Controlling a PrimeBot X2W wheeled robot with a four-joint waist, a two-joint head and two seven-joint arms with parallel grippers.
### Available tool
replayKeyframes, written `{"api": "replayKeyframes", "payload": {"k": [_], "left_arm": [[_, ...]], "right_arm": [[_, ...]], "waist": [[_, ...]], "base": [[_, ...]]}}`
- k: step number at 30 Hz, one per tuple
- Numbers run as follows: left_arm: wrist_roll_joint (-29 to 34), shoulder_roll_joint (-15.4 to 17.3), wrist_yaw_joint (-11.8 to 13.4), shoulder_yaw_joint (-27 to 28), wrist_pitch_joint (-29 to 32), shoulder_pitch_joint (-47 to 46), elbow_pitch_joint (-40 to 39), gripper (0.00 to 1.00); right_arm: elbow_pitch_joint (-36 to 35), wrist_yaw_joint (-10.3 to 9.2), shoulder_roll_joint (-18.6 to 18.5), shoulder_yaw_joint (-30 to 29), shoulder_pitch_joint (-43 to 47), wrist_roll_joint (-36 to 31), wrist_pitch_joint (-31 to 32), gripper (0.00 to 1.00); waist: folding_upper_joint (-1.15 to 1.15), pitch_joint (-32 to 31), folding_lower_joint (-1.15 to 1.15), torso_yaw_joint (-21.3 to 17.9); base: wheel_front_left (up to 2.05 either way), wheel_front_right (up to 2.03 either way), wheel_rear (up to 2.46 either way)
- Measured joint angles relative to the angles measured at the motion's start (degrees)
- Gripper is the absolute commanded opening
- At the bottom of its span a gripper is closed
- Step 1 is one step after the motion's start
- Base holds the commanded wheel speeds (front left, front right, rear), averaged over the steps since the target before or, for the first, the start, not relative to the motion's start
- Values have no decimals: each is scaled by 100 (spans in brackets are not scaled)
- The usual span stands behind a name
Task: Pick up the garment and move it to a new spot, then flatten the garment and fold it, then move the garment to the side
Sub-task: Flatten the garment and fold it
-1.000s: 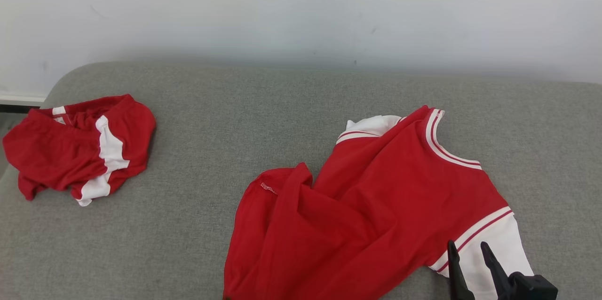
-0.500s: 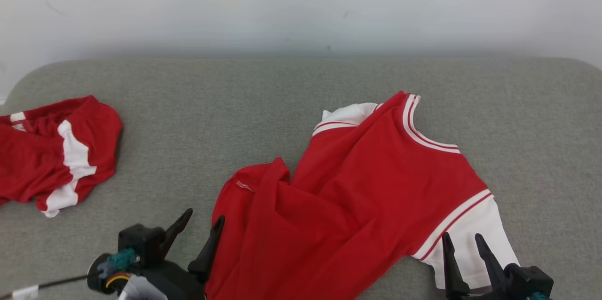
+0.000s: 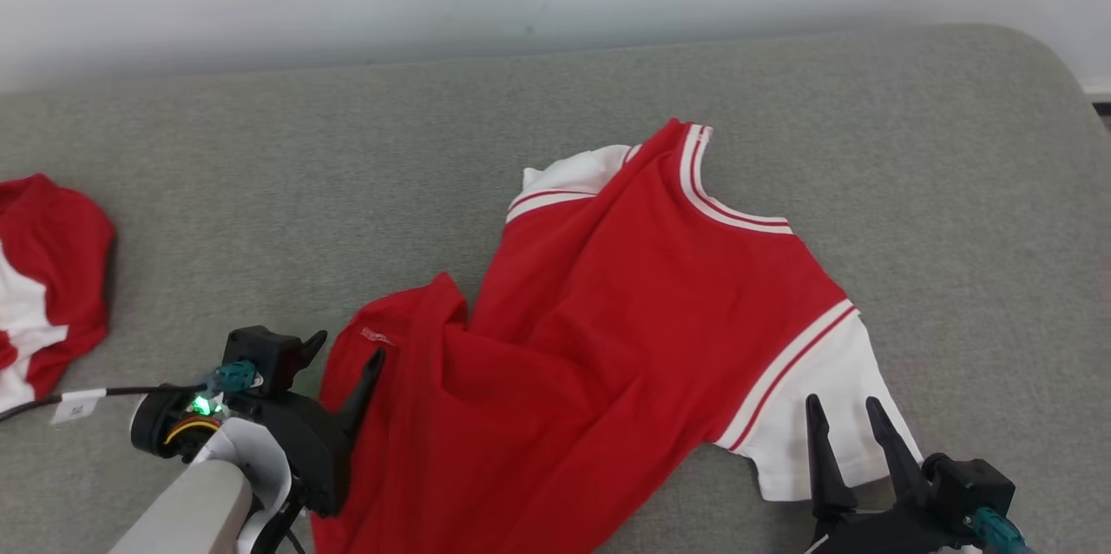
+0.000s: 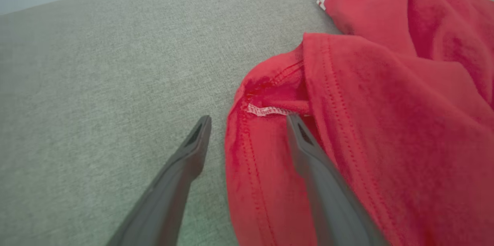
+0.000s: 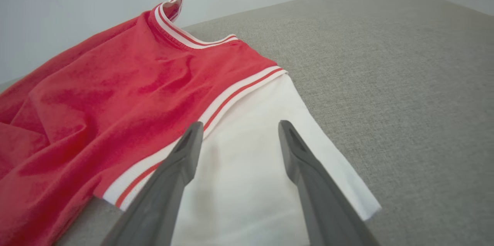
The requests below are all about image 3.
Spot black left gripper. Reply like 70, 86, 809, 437
233, 329, 388, 519

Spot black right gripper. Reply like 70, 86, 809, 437
805, 393, 983, 554

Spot red shirt with white sleeves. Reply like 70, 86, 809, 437
310, 118, 924, 554

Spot red shorts with white panels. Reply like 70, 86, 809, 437
0, 174, 117, 414

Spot black cable with teal plug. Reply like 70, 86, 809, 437
0, 359, 263, 425
969, 506, 1035, 554

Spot white cable label tag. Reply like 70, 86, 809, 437
50, 388, 108, 425

